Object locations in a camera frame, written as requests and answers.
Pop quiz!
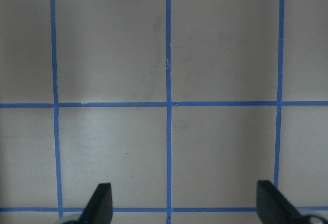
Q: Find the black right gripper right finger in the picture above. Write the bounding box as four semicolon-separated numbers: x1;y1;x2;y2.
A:
256;180;302;224

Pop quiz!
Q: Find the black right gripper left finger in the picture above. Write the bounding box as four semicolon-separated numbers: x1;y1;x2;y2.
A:
80;183;113;224

